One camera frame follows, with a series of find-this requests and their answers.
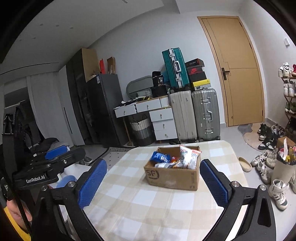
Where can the white grey snack bag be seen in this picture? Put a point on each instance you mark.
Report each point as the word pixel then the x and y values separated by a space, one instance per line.
pixel 164 165

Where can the brown cardboard box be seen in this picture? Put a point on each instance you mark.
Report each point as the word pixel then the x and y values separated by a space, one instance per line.
pixel 176 177

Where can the wooden door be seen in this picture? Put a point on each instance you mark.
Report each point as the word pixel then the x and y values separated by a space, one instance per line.
pixel 238 69

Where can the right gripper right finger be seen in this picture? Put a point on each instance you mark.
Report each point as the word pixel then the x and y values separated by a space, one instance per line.
pixel 247 212

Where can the blue stacked bowls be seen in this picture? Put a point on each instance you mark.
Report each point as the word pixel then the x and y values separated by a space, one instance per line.
pixel 65 181

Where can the beige slipper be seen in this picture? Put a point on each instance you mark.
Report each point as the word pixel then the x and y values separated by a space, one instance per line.
pixel 245 165

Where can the blue cookie pack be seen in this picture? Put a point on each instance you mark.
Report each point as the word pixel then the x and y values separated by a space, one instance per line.
pixel 158 157

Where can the grey beige door mat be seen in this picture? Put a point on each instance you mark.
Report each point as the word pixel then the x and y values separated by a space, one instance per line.
pixel 250 135

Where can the white high-top sneaker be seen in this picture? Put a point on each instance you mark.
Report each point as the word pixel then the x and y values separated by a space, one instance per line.
pixel 277 191

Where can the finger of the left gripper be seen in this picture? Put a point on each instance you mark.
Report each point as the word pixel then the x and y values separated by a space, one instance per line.
pixel 60 162
pixel 52 154

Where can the red shoe box stack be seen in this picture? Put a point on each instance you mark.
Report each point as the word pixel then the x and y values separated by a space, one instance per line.
pixel 195 70

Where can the yellow black shoe box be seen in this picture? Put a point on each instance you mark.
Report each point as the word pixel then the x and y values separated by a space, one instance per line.
pixel 201 84

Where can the person's left hand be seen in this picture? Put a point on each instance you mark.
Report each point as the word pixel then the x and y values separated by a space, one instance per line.
pixel 16 214

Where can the black bag on desk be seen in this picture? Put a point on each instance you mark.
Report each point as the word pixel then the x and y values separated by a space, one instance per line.
pixel 159 87

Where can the striped laundry basket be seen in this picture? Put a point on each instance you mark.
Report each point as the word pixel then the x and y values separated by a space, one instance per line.
pixel 142 130

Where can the white noodle snack bag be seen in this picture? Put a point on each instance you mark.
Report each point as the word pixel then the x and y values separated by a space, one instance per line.
pixel 188 158

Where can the teal suitcase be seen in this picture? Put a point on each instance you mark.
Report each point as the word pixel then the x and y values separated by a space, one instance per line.
pixel 176 68

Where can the white drawer desk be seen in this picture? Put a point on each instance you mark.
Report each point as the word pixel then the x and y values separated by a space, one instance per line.
pixel 158 111

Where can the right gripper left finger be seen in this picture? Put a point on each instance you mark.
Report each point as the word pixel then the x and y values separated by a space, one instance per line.
pixel 48 222

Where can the beige suitcase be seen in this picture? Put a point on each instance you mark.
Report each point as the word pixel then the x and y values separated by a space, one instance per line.
pixel 183 111

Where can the silver suitcase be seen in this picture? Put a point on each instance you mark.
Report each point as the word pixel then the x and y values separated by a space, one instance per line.
pixel 206 109

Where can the red snack bag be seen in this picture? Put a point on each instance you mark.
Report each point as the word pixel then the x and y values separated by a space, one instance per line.
pixel 175 159

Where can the black refrigerator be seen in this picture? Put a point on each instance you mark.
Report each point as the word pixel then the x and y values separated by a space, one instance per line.
pixel 104 95

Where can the white bin with snacks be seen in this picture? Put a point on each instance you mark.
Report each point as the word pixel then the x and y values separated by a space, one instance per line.
pixel 285 160

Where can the wooden shoe rack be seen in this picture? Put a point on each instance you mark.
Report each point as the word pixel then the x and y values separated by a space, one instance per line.
pixel 289 95

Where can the oval grey mirror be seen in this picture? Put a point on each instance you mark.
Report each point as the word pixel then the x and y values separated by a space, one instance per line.
pixel 139 85

